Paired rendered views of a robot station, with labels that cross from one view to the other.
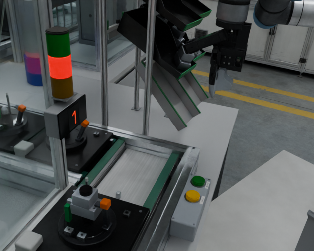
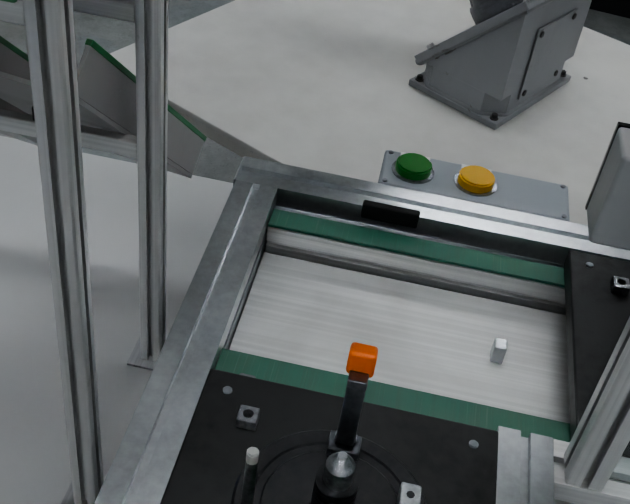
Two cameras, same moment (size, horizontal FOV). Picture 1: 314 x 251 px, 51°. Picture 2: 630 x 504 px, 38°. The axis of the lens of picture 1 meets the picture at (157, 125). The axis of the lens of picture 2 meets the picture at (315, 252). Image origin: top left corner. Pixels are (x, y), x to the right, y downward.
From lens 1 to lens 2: 125 cm
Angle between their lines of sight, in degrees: 79
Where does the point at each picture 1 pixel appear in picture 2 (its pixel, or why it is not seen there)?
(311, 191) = (270, 57)
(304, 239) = (517, 60)
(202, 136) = (29, 201)
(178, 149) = (261, 200)
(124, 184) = (430, 350)
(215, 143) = not seen: hidden behind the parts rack
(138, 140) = (234, 295)
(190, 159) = (309, 178)
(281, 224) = (397, 118)
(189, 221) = (558, 192)
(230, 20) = not seen: outside the picture
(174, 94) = not seen: hidden behind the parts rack
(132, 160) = (298, 340)
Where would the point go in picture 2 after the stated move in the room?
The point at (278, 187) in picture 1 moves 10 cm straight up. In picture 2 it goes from (268, 98) to (274, 33)
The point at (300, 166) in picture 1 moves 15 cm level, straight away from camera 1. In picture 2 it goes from (173, 51) to (86, 23)
